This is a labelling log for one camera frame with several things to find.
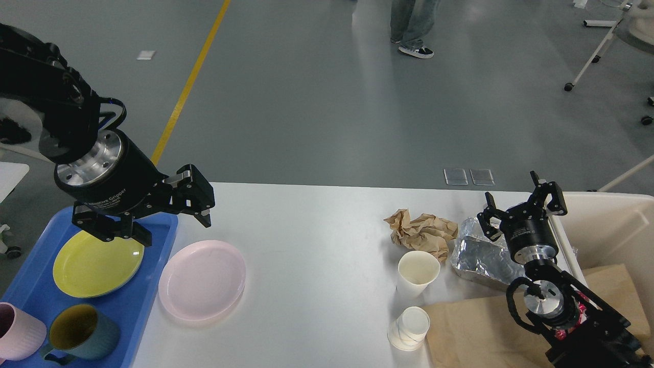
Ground brown paper bag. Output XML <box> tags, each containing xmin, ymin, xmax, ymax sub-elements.
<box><xmin>424</xmin><ymin>265</ymin><xmax>652</xmax><ymax>367</ymax></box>

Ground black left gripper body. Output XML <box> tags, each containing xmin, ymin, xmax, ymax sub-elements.
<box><xmin>54</xmin><ymin>129</ymin><xmax>167</xmax><ymax>216</ymax></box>

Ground crumpled aluminium foil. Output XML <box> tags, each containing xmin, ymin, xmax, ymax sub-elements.
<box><xmin>449</xmin><ymin>217</ymin><xmax>526</xmax><ymax>291</ymax></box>

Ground dark green mug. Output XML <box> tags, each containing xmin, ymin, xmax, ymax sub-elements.
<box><xmin>39</xmin><ymin>304</ymin><xmax>121</xmax><ymax>366</ymax></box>

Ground yellow plate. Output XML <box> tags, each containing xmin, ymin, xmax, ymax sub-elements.
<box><xmin>52</xmin><ymin>231</ymin><xmax>145</xmax><ymax>298</ymax></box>

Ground white stand leg right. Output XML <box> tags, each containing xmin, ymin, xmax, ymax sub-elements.
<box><xmin>587</xmin><ymin>155</ymin><xmax>654</xmax><ymax>193</ymax></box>

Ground person in jeans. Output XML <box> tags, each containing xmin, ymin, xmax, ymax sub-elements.
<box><xmin>390</xmin><ymin>1</ymin><xmax>441</xmax><ymax>60</ymax></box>

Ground blue plastic tray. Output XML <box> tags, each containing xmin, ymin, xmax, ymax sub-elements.
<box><xmin>2</xmin><ymin>207</ymin><xmax>178</xmax><ymax>367</ymax></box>

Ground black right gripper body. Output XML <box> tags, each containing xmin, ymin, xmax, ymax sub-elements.
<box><xmin>503</xmin><ymin>217</ymin><xmax>559</xmax><ymax>265</ymax></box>

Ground white rolling stand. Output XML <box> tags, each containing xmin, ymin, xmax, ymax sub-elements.
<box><xmin>564</xmin><ymin>1</ymin><xmax>653</xmax><ymax>91</ymax></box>

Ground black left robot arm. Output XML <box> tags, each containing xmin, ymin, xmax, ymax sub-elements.
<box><xmin>2</xmin><ymin>24</ymin><xmax>216</xmax><ymax>247</ymax></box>

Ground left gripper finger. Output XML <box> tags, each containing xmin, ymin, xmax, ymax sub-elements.
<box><xmin>153</xmin><ymin>165</ymin><xmax>216</xmax><ymax>228</ymax></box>
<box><xmin>72</xmin><ymin>202</ymin><xmax>152</xmax><ymax>247</ymax></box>

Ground white stand leg left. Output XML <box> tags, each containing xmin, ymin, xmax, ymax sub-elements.
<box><xmin>0</xmin><ymin>144</ymin><xmax>52</xmax><ymax>164</ymax></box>

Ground beige plastic bin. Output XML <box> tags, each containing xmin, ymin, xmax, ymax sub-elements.
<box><xmin>554</xmin><ymin>192</ymin><xmax>653</xmax><ymax>355</ymax></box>

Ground left floor outlet cover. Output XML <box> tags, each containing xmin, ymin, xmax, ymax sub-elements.
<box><xmin>443</xmin><ymin>168</ymin><xmax>469</xmax><ymax>186</ymax></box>

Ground lying white paper cup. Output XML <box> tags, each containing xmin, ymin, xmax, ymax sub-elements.
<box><xmin>387</xmin><ymin>307</ymin><xmax>431</xmax><ymax>352</ymax></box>

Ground white side table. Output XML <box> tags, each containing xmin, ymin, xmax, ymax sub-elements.
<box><xmin>1</xmin><ymin>162</ymin><xmax>30</xmax><ymax>259</ymax></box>

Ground pink plate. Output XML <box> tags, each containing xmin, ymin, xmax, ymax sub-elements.
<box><xmin>157</xmin><ymin>240</ymin><xmax>247</xmax><ymax>327</ymax></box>

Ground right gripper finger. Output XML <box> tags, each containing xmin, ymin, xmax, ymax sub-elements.
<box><xmin>519</xmin><ymin>171</ymin><xmax>568</xmax><ymax>215</ymax></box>
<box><xmin>477</xmin><ymin>192</ymin><xmax>511</xmax><ymax>242</ymax></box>

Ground right floor outlet cover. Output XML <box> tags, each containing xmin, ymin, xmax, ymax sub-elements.
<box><xmin>470</xmin><ymin>168</ymin><xmax>496</xmax><ymax>186</ymax></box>

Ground pink ribbed cup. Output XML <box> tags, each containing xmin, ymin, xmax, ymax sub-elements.
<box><xmin>1</xmin><ymin>302</ymin><xmax>47</xmax><ymax>363</ymax></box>

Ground floor outlet cover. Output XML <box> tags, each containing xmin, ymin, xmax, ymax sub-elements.
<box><xmin>470</xmin><ymin>168</ymin><xmax>496</xmax><ymax>186</ymax></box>
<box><xmin>443</xmin><ymin>168</ymin><xmax>469</xmax><ymax>186</ymax></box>

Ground crumpled brown paper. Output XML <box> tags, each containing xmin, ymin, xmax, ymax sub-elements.
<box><xmin>384</xmin><ymin>208</ymin><xmax>459</xmax><ymax>263</ymax></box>

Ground white stand leg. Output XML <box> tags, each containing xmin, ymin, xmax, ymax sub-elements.
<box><xmin>587</xmin><ymin>155</ymin><xmax>654</xmax><ymax>193</ymax></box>
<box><xmin>0</xmin><ymin>144</ymin><xmax>52</xmax><ymax>164</ymax></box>

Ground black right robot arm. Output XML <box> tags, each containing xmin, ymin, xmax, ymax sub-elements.
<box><xmin>477</xmin><ymin>171</ymin><xmax>652</xmax><ymax>367</ymax></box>

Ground upright white paper cup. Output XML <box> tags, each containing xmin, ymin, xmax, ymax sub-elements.
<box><xmin>396</xmin><ymin>250</ymin><xmax>441</xmax><ymax>299</ymax></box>

